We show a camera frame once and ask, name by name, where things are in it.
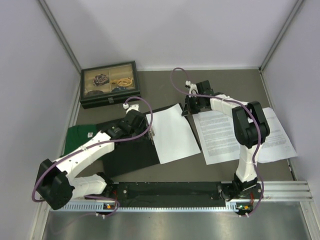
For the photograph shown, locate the metal folder clip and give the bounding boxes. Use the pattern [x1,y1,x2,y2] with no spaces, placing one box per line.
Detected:
[148,126,155,145]

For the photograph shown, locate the grey slotted cable duct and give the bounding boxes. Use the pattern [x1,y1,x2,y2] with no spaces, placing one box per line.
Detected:
[58,201,244,213]

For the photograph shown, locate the white folder black inside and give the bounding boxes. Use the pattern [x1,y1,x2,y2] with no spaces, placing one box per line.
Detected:
[101,105,173,178]

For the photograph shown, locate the printed white paper sheets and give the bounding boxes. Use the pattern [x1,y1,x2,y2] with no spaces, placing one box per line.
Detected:
[258,107,298,164]

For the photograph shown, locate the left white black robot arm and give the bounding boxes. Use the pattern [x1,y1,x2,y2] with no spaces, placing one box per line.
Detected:
[32,103,150,210]

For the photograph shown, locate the purple cable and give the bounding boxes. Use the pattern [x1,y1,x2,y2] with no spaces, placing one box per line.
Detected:
[31,96,154,218]
[170,67,265,218]

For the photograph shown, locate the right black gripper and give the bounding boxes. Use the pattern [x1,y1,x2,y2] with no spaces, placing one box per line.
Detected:
[181,94,204,117]

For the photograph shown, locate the printed text paper sheet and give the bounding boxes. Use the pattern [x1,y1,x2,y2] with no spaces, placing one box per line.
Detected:
[192,111,240,165]

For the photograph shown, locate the aluminium rail frame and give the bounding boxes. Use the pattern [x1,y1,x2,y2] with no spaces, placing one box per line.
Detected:
[59,180,315,204]

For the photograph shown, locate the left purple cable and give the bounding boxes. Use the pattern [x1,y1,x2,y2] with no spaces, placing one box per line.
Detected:
[31,96,154,218]

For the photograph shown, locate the dark green glass-lid box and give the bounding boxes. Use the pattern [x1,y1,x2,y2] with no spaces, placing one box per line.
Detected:
[79,61,141,109]

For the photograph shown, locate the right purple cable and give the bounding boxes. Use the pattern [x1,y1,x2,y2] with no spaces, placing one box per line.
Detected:
[170,67,265,218]

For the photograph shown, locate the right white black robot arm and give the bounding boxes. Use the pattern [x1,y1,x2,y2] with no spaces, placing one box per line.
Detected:
[182,80,270,200]

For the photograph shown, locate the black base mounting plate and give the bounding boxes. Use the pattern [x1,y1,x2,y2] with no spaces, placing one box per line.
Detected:
[84,181,265,204]

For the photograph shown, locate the green folded t-shirt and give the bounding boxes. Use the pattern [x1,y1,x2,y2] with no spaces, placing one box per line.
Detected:
[63,124,98,156]

